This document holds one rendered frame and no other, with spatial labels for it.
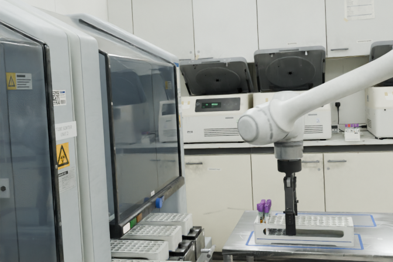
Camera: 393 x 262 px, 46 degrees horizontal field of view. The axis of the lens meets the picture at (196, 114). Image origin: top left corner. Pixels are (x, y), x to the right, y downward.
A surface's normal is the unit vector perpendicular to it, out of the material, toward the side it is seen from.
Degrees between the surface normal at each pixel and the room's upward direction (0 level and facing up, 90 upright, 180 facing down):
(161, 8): 90
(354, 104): 90
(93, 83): 90
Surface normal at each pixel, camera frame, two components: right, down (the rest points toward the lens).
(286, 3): -0.22, 0.06
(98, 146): 0.97, -0.04
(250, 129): -0.73, 0.14
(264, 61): -0.09, 0.83
